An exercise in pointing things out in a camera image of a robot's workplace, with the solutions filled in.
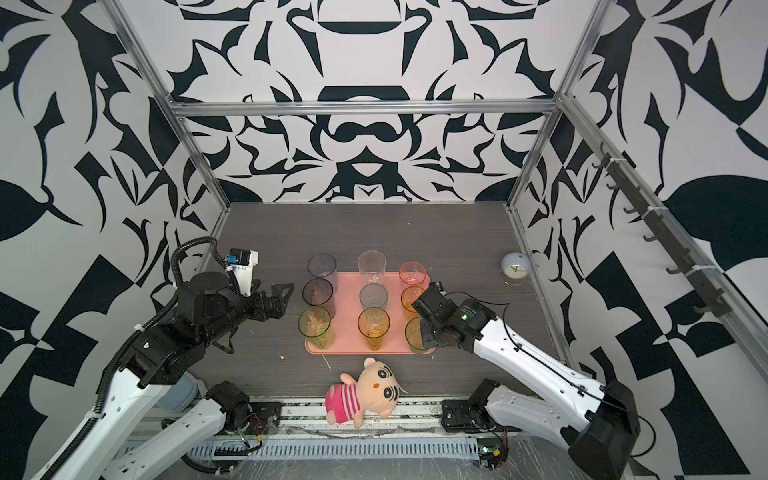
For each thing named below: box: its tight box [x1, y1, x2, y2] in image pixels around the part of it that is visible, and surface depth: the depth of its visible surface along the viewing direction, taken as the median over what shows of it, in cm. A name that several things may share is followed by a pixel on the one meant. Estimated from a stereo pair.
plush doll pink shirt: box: [325, 357, 407, 429], surface depth 73 cm
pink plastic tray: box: [305, 271, 431, 355], surface depth 87 cm
